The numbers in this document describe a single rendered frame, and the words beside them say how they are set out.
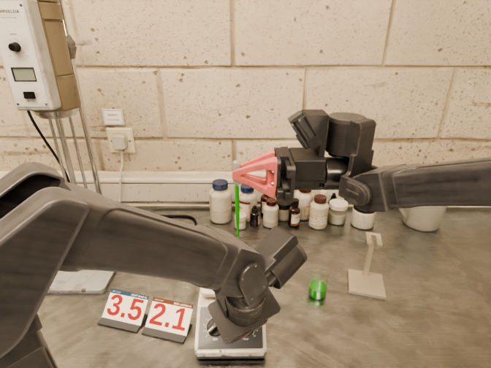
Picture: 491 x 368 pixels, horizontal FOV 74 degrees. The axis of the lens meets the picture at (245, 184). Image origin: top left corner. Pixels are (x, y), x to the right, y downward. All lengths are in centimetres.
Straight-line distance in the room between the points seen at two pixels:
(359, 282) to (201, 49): 77
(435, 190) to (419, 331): 39
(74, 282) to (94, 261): 61
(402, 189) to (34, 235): 42
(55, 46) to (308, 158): 55
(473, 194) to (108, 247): 39
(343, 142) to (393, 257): 50
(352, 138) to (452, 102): 72
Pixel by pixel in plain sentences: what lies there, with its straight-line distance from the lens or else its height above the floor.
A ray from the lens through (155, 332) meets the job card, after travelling 73.
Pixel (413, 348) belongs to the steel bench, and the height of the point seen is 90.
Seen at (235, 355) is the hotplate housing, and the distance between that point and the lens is 66.
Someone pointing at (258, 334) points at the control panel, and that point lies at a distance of 66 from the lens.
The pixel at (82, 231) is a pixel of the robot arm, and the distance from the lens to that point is 26.
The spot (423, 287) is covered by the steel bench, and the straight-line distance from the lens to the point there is 90.
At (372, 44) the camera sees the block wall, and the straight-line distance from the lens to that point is 109.
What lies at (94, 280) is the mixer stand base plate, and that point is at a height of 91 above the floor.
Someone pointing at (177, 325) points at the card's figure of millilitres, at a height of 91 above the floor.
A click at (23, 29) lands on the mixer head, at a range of 77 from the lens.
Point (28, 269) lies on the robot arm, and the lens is 25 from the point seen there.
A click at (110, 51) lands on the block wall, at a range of 110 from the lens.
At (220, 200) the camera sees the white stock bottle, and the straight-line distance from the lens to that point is 98.
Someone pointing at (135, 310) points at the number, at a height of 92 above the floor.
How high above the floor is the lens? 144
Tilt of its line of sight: 25 degrees down
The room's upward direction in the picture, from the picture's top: straight up
